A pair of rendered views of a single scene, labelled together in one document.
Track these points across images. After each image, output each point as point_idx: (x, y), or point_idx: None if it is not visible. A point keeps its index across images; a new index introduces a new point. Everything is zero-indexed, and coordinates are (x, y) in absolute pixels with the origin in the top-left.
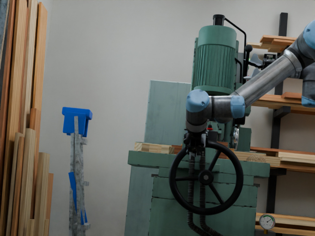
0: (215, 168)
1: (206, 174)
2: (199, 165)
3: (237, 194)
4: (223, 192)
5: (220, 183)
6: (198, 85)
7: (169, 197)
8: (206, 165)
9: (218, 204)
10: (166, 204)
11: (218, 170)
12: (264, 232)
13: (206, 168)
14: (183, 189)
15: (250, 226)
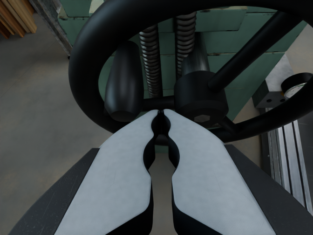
0: (227, 23)
1: (202, 114)
2: (175, 27)
3: (282, 126)
4: (227, 34)
5: None
6: None
7: (112, 54)
8: (196, 16)
9: (210, 55)
10: (111, 65)
11: (237, 27)
12: (282, 94)
13: (197, 27)
14: (136, 38)
15: (258, 77)
